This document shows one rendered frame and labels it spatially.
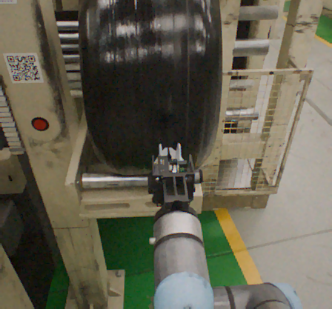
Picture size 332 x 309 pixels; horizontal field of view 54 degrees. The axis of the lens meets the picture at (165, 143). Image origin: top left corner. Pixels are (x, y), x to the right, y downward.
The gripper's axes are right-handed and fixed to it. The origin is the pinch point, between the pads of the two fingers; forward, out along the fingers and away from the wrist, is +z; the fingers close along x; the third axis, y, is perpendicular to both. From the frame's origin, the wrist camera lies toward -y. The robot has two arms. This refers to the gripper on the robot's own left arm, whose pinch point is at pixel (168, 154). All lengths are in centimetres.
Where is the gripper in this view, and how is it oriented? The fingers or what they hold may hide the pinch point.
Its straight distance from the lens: 69.3
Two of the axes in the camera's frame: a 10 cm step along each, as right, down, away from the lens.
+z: -0.5, -6.1, 7.9
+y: 0.0, -7.9, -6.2
